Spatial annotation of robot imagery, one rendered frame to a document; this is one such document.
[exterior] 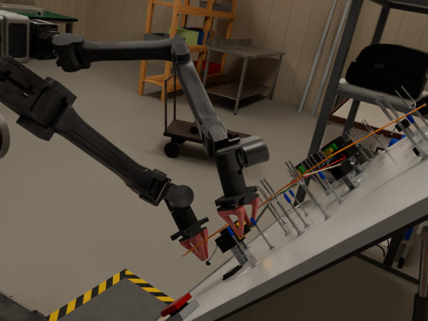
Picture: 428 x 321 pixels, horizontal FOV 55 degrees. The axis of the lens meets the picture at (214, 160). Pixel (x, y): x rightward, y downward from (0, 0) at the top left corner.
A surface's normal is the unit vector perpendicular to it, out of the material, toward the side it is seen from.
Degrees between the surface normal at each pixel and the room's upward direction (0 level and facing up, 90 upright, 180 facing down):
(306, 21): 90
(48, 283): 0
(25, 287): 0
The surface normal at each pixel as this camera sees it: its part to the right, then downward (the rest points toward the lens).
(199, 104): -0.09, -0.67
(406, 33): -0.43, 0.26
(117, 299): 0.18, -0.91
